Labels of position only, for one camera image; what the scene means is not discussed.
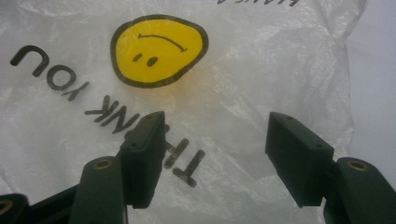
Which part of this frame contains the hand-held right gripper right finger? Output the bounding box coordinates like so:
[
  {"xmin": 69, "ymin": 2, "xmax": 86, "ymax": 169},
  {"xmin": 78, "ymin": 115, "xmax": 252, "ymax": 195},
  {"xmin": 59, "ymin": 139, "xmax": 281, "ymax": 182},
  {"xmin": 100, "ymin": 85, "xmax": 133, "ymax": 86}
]
[{"xmin": 264, "ymin": 111, "xmax": 335, "ymax": 209}]

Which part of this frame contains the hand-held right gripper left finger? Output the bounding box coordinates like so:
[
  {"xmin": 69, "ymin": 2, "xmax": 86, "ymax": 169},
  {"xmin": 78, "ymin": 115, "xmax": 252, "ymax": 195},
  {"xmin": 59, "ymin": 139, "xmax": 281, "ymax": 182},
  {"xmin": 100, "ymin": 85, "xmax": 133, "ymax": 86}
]
[{"xmin": 119, "ymin": 110, "xmax": 167, "ymax": 209}]

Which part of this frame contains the clear plastic bag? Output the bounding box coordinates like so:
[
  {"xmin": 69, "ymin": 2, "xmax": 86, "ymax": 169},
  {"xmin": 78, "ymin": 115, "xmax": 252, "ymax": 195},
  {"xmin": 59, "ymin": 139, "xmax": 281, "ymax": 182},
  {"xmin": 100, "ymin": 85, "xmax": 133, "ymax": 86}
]
[{"xmin": 0, "ymin": 0, "xmax": 369, "ymax": 224}]

